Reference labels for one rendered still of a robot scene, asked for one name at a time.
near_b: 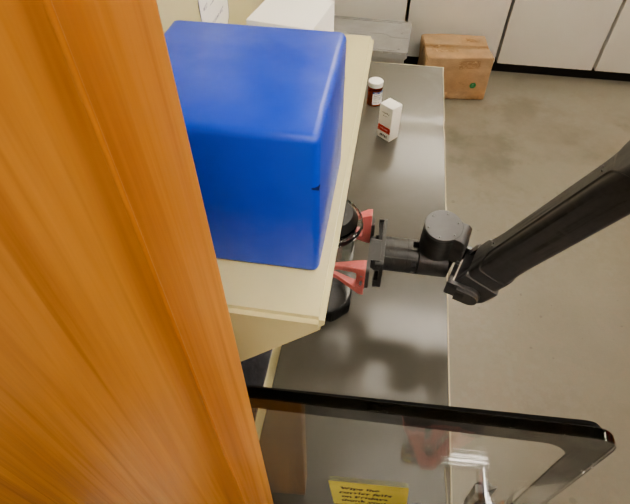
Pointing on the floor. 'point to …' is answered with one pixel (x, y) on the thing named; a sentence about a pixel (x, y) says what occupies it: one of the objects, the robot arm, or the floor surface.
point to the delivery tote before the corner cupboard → (386, 50)
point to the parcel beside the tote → (459, 63)
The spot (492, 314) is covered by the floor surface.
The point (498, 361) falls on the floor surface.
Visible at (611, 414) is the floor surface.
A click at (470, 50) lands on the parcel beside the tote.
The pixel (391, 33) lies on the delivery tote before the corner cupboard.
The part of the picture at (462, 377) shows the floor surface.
